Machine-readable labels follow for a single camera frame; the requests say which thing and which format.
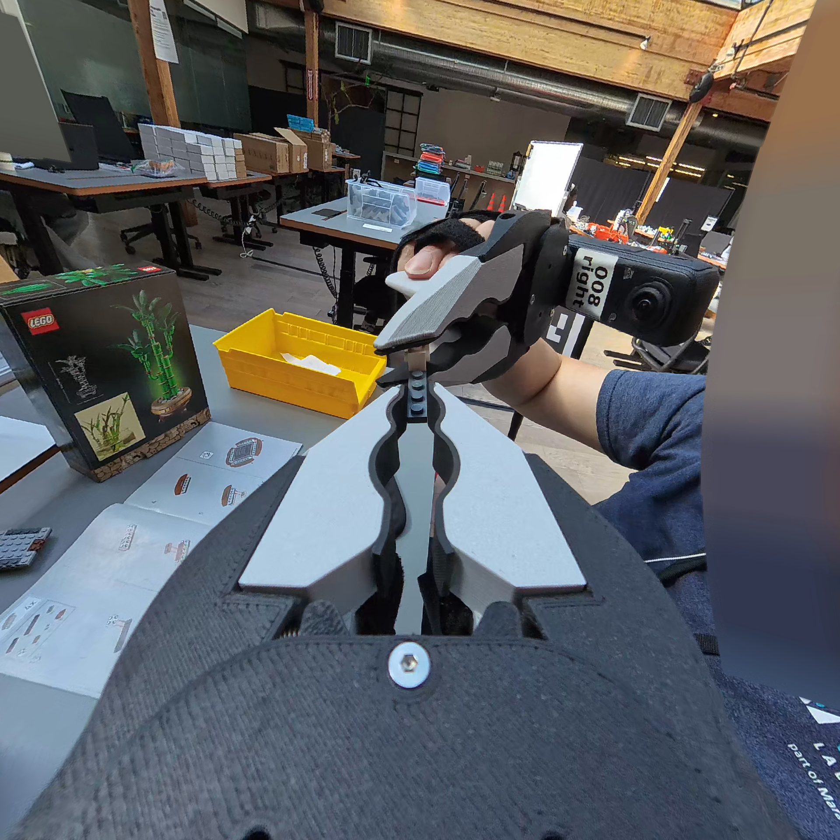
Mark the person's right forearm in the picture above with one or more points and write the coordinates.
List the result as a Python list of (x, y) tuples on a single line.
[(558, 394)]

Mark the dark grey lego base assembly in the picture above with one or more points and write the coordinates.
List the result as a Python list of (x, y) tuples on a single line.
[(23, 548)]

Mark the dark grey lego plate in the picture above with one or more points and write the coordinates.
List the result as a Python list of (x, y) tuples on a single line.
[(417, 400)]

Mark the stack of white boxes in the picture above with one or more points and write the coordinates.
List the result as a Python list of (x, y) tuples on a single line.
[(190, 151)]

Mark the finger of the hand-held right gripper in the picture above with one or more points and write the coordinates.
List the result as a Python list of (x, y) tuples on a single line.
[(433, 308), (485, 354)]

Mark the cardboard box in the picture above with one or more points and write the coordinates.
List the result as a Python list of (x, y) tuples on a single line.
[(262, 154), (318, 152)]

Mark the yellow plastic bin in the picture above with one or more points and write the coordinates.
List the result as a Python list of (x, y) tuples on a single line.
[(295, 387)]

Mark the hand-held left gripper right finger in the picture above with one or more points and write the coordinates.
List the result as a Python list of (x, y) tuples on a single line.
[(512, 525)]

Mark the black mesh office chair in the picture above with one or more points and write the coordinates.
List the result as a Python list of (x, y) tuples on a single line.
[(663, 354)]

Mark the wood edged standing desk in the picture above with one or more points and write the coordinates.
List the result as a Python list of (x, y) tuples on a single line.
[(328, 226), (98, 180)]

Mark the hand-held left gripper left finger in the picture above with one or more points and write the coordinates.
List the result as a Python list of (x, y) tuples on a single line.
[(315, 525)]

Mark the small pale lego bracket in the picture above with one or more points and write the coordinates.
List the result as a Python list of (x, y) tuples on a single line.
[(416, 362)]

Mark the lego instruction booklet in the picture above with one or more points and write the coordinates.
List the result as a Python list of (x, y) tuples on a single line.
[(131, 558)]

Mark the white board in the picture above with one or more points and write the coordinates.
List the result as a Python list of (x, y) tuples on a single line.
[(548, 177)]

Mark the person's torso in navy shirt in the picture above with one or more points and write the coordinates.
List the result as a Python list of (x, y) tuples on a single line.
[(656, 459)]

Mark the person's right hand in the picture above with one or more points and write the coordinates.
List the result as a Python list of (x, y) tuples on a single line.
[(426, 259)]

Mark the empty white paper bag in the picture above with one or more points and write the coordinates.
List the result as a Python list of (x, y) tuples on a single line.
[(312, 364)]

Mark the clear plastic storage bin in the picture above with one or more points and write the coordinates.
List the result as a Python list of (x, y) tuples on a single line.
[(380, 207)]

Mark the black framed marker sign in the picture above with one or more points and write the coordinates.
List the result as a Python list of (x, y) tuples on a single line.
[(568, 331)]

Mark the black lego set box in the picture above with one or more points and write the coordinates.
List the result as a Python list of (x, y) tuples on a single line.
[(98, 361)]

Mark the black laptop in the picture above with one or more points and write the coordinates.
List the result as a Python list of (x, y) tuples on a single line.
[(82, 148)]

